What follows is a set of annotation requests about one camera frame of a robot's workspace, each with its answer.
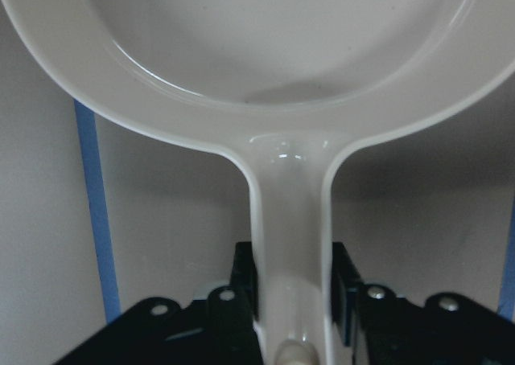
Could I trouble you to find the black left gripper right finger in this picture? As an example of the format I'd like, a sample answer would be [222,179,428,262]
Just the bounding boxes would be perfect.
[331,242,406,364]

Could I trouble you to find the beige plastic dustpan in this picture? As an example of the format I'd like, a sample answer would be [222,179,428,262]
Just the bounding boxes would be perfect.
[2,0,514,364]

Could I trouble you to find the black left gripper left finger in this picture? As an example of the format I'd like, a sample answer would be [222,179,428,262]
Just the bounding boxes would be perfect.
[207,242,260,364]

